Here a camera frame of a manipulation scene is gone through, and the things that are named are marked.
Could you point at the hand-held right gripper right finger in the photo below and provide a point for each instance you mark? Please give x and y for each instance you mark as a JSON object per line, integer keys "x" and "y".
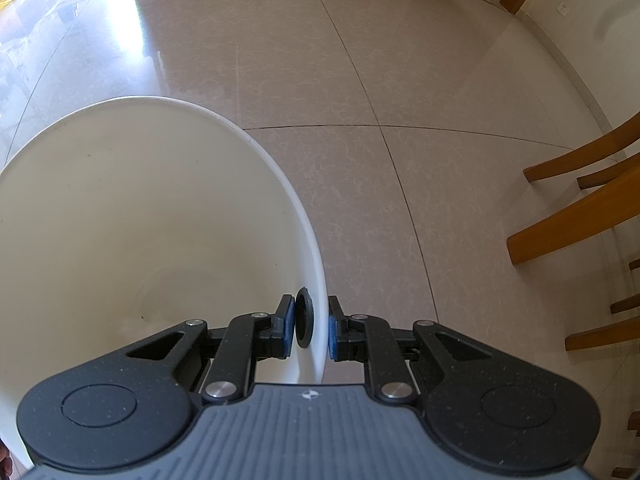
{"x": 332, "y": 332}

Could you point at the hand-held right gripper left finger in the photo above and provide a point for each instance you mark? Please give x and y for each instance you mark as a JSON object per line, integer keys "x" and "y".
{"x": 286, "y": 327}

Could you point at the white plastic bucket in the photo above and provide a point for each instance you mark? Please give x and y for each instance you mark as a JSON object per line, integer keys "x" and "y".
{"x": 125, "y": 220}

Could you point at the wooden chair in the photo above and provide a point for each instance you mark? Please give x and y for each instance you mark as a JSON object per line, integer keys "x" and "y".
{"x": 575, "y": 220}

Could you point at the white wall socket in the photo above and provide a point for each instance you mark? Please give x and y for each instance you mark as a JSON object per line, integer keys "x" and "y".
{"x": 564, "y": 8}

